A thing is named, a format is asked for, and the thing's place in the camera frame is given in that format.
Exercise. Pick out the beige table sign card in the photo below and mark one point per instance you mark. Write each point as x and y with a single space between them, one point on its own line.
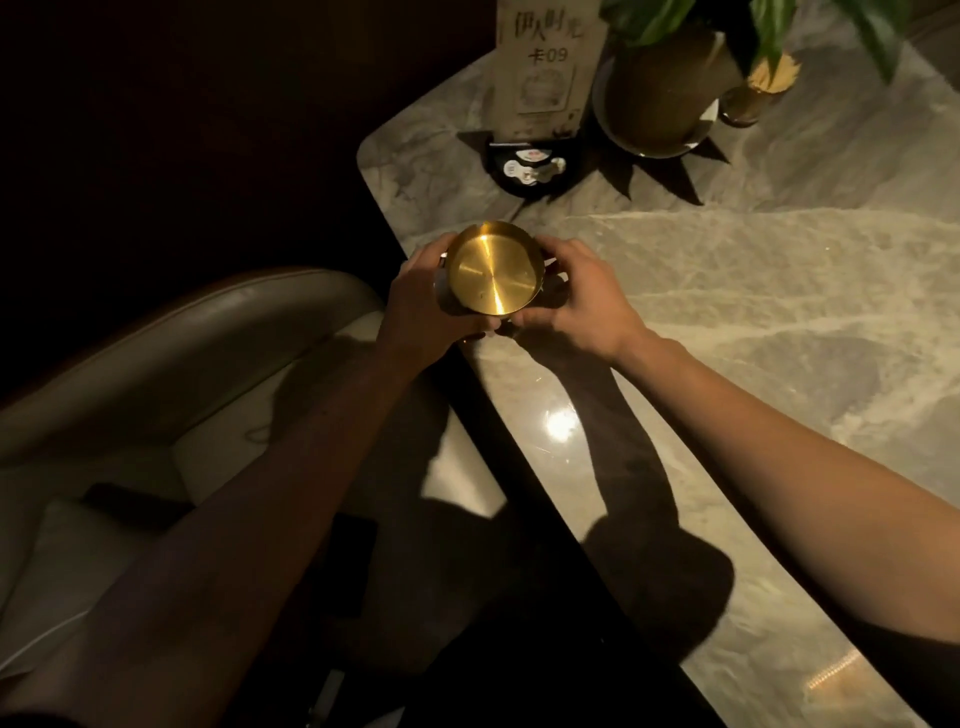
546 71

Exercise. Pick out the white seat cushion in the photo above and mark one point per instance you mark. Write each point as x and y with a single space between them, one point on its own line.
67 570

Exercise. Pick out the toothpick holder jar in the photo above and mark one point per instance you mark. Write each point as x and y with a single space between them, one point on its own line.
757 90

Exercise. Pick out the beige leather armchair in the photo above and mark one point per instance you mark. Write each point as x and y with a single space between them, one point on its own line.
187 360

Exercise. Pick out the person's right forearm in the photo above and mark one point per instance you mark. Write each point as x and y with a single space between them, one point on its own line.
795 487

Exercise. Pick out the person's left thumb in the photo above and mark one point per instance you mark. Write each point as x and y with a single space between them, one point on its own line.
476 325

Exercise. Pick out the gold metal cup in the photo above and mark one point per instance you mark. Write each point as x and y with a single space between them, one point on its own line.
495 268

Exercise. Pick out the person's left hand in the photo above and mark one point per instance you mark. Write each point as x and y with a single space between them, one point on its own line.
411 315

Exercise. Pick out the person's right thumb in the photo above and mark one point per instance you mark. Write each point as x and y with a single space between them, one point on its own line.
534 319

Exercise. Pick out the person's left forearm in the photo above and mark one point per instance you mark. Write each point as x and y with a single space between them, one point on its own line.
247 532

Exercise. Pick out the person's right hand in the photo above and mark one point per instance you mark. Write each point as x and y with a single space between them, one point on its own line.
589 307

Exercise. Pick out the green leafy plant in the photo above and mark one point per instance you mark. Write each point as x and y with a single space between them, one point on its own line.
772 30

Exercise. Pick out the brown plant pot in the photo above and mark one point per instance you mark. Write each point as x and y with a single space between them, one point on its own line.
664 86

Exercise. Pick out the black round sign base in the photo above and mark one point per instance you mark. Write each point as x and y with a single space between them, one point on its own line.
534 166

